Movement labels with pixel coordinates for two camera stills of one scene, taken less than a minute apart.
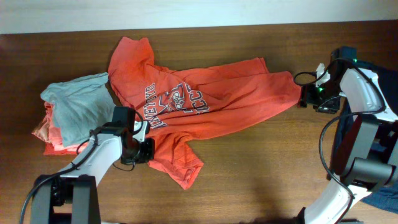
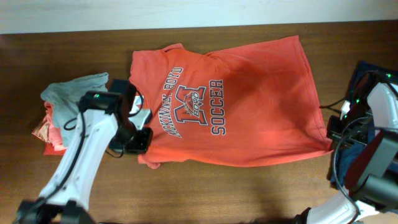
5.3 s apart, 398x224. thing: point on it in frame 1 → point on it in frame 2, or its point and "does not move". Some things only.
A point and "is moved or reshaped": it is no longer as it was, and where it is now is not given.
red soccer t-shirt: (184, 102) is moved or reshaped
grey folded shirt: (79, 104) does not move
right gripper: (307, 96) → (333, 130)
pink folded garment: (48, 132) does not move
